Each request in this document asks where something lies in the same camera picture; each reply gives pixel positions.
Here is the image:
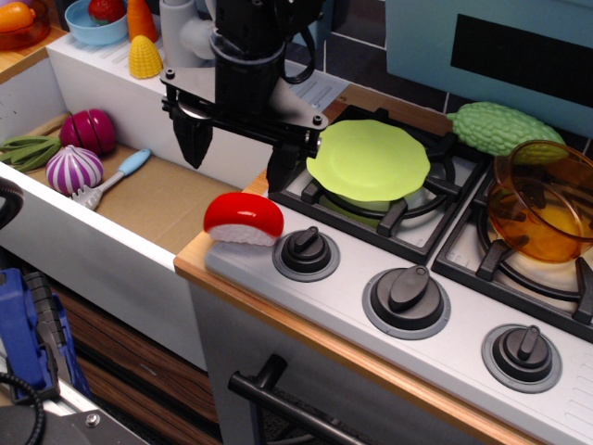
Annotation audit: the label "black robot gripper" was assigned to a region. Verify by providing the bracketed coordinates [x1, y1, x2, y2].
[160, 43, 328, 193]

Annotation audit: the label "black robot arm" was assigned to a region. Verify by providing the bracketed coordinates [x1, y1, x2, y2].
[160, 1, 328, 193]

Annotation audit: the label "red toy nigiri sushi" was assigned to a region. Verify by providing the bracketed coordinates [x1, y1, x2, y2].
[203, 192, 284, 247]

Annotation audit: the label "light green plastic plate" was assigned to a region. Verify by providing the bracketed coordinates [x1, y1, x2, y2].
[307, 120, 431, 202]

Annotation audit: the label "grey toy faucet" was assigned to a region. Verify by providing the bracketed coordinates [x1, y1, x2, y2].
[159, 0, 216, 69]

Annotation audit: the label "yellow toy corn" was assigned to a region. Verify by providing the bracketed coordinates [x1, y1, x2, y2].
[128, 35, 163, 79]

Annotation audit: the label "left black stove knob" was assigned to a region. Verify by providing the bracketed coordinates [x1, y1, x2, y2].
[272, 226, 340, 283]

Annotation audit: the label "black stove knob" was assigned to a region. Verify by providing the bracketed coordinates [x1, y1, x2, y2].
[272, 226, 340, 283]
[481, 324, 562, 394]
[362, 265, 451, 340]

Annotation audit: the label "magenta toy beet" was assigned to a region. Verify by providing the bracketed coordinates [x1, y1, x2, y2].
[58, 108, 116, 156]

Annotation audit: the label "orange toy carrot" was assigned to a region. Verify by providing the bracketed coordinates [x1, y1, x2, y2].
[127, 0, 158, 43]

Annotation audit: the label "white toy sink basin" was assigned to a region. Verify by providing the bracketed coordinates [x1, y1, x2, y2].
[1, 35, 271, 367]

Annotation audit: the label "purple white toy onion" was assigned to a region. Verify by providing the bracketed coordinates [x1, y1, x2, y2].
[45, 145, 104, 197]

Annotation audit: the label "red toy strawberry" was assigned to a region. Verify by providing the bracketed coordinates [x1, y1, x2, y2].
[87, 0, 126, 26]

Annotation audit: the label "black left stove grate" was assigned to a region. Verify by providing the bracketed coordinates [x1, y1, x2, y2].
[271, 105, 488, 264]

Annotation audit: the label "black stove grate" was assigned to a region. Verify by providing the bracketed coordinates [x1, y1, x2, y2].
[271, 105, 488, 264]
[432, 172, 592, 342]

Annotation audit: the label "light blue plastic bowl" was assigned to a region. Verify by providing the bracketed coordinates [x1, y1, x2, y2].
[65, 0, 129, 46]

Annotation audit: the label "green felt leaves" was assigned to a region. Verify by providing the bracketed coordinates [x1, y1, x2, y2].
[1, 135, 62, 172]

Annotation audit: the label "orange transparent bowl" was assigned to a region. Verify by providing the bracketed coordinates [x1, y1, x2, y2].
[1, 1, 50, 50]

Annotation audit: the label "middle black stove knob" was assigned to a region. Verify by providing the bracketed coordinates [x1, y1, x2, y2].
[362, 265, 451, 340]

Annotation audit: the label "green toy bitter gourd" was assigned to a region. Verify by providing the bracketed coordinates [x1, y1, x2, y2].
[447, 102, 568, 165]

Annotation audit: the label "orange toy fruit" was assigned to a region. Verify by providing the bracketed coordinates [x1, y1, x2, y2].
[1, 1, 36, 32]

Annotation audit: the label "blue plastic clamp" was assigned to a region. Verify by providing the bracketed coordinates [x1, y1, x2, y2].
[1, 268, 92, 400]

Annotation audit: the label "orange transparent toy pot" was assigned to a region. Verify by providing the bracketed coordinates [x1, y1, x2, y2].
[487, 140, 592, 263]

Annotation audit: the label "light blue toy microwave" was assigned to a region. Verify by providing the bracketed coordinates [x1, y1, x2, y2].
[385, 1, 592, 136]

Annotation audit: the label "black right stove grate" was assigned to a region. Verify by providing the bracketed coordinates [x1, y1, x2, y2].
[432, 172, 592, 342]

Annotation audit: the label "right black stove knob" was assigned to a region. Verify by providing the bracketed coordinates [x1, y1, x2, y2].
[481, 324, 562, 394]

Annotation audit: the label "black cable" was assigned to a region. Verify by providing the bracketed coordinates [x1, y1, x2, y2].
[280, 20, 317, 85]

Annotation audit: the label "blue handled pasta spoon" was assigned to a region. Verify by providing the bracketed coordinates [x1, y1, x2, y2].
[71, 149, 152, 210]

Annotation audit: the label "black oven door handle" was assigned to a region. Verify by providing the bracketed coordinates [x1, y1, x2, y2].
[228, 354, 365, 445]

